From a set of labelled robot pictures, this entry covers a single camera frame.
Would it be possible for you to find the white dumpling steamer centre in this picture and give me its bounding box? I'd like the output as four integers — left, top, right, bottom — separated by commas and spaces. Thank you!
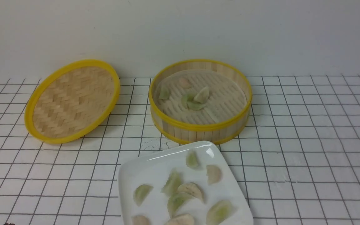
193, 86, 210, 104

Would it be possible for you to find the green dumpling plate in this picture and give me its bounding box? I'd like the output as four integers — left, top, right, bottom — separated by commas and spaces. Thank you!
161, 168, 182, 197
167, 192, 194, 218

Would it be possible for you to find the beige mesh steamer liner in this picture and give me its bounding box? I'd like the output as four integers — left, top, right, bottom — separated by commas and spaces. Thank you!
152, 69, 248, 125

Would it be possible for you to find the white dumpling plate centre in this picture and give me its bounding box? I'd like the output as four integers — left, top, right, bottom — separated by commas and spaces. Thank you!
177, 182, 205, 204

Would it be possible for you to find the pink dumpling plate bottom-left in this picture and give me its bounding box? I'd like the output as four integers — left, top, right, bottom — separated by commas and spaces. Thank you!
132, 215, 151, 225

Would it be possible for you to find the bamboo steamer lid yellow rim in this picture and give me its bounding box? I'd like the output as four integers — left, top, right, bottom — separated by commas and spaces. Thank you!
24, 59, 121, 144

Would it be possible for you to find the green dumpling plate lower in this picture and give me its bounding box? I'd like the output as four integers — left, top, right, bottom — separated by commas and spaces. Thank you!
167, 192, 194, 218

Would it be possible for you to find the pink dumpling plate right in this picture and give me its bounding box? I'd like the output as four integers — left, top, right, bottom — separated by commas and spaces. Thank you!
206, 165, 222, 185

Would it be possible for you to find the pink dumpling in steamer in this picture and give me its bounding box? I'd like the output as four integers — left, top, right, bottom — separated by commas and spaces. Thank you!
178, 77, 193, 89

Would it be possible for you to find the green dumpling plate centre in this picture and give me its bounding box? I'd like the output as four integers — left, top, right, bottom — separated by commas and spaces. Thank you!
161, 168, 182, 197

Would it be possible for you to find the white square plate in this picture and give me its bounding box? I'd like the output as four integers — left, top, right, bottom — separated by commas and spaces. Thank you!
118, 141, 254, 225

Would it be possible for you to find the white dumpling plate bottom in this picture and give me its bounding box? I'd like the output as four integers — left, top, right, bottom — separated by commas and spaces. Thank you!
165, 213, 195, 225

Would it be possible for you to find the green dumpling under white one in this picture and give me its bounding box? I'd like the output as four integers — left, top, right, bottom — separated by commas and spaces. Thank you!
186, 101, 205, 111

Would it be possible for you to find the green dumpling steamer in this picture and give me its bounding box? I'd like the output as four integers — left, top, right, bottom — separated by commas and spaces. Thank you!
181, 93, 195, 109
206, 200, 235, 225
158, 85, 171, 100
133, 184, 154, 207
185, 150, 200, 170

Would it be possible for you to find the bamboo steamer basket yellow rim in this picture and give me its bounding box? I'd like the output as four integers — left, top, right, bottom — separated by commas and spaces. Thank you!
148, 59, 253, 144

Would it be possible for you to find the white dumpling plate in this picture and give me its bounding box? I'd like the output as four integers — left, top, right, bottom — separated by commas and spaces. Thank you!
165, 213, 195, 225
177, 182, 205, 204

